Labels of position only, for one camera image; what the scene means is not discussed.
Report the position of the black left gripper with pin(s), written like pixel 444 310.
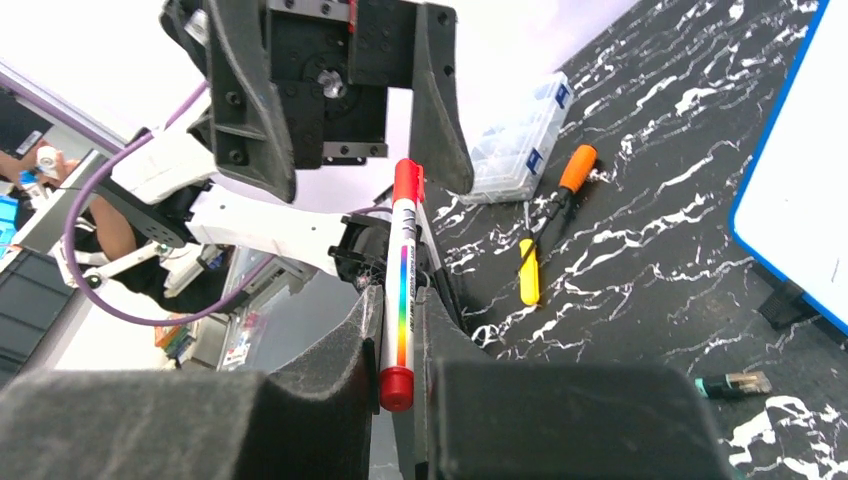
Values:
pixel 333 63

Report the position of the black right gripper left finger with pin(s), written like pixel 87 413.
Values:
pixel 309 419

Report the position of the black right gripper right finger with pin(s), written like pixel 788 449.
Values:
pixel 483 418

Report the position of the white red whiteboard marker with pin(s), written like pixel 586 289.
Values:
pixel 396 376

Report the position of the blue framed whiteboard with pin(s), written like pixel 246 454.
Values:
pixel 790 211

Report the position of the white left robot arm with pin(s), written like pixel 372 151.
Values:
pixel 193 202

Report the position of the clear plastic organizer box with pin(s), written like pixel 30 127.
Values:
pixel 512 152

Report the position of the yellow handled tool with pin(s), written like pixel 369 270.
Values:
pixel 529 273

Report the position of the orange handled screwdriver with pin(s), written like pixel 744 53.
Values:
pixel 574 175

